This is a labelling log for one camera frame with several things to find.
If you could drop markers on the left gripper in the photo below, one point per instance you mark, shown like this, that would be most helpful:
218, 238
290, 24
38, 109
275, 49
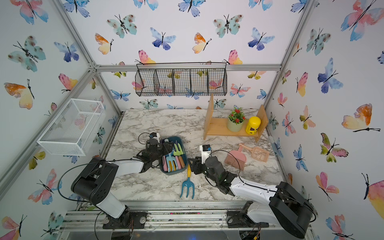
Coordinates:
166, 148

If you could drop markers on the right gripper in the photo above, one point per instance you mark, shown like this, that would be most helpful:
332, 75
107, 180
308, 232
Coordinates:
196, 165

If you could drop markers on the teal fork yellow handle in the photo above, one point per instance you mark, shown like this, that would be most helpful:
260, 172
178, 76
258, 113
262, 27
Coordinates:
188, 184

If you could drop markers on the green rake brown handle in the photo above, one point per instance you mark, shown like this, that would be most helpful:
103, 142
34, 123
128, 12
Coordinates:
178, 151

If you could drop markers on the teal shovel yellow handle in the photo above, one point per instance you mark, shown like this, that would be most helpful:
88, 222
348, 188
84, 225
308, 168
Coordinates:
172, 166

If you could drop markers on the light blue rake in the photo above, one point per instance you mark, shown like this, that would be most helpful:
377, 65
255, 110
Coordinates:
170, 157

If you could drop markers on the purple fork pink handle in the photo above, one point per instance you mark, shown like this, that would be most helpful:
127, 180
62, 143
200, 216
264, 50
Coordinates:
165, 166

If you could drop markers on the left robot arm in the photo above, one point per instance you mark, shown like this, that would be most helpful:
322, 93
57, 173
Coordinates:
95, 181

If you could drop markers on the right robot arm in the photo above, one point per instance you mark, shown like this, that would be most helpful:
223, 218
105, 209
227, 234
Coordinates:
281, 204

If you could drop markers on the teal plastic storage box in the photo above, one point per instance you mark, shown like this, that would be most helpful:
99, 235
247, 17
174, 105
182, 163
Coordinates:
174, 139

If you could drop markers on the pink hand brush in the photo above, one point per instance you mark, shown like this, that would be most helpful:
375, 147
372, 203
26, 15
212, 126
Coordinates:
236, 159

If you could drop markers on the wooden shelf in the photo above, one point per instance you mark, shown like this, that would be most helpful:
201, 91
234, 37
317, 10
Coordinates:
218, 126

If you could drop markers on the potted red flower plant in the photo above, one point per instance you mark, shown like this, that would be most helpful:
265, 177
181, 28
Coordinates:
236, 120

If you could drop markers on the pink dustpan scoop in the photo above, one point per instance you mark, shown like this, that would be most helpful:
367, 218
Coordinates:
257, 153

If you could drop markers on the yellow plastic jar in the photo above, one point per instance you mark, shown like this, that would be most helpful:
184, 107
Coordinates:
253, 125

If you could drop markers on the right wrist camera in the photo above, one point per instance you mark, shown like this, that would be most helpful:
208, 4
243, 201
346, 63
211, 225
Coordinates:
206, 151

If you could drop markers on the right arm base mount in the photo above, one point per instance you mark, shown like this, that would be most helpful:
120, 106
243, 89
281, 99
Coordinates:
240, 219

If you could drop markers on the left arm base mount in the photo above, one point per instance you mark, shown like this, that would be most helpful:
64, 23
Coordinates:
129, 220

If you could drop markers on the white mesh wall basket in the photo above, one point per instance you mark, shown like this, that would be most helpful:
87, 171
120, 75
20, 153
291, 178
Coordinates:
74, 128

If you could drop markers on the black wire wall basket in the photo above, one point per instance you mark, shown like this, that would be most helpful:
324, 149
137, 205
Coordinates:
191, 80

